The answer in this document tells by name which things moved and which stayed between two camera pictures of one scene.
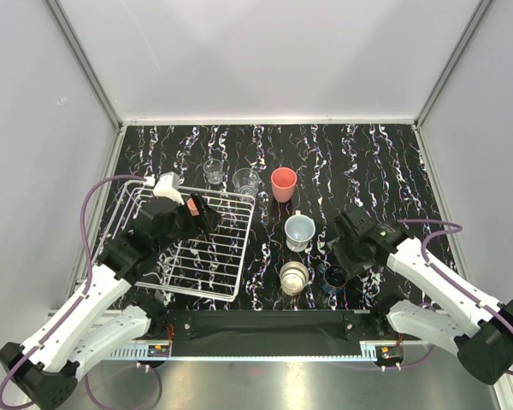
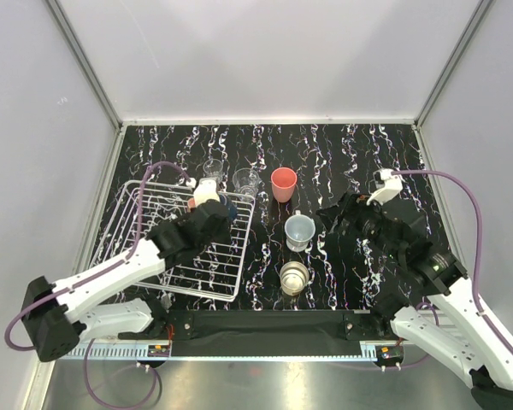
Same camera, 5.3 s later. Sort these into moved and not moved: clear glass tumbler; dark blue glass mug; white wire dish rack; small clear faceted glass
Moved: dark blue glass mug
Not moved: small clear faceted glass; clear glass tumbler; white wire dish rack
